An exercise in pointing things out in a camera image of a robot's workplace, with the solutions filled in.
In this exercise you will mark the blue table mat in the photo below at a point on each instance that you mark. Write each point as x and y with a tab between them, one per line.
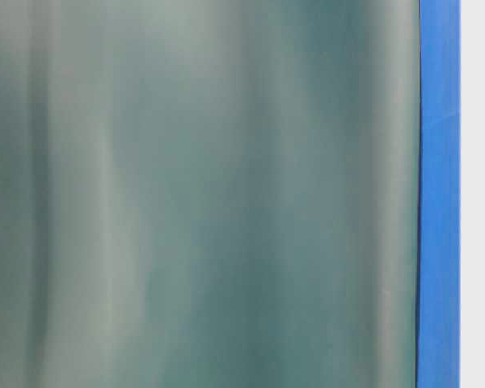
438	309

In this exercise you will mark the white foam board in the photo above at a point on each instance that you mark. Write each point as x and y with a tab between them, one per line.
472	55

